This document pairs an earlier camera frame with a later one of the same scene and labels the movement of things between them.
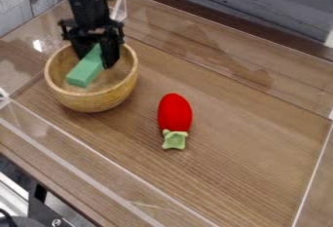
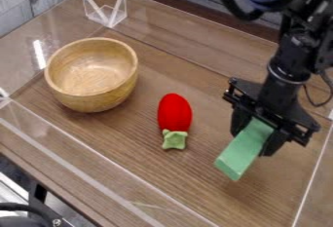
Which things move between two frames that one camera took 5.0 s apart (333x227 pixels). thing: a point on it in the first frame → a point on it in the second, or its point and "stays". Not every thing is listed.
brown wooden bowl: (108, 90) stays
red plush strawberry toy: (174, 118) stays
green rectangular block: (90, 65) → (239, 153)
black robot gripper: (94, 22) → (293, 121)
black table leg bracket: (39, 210) stays
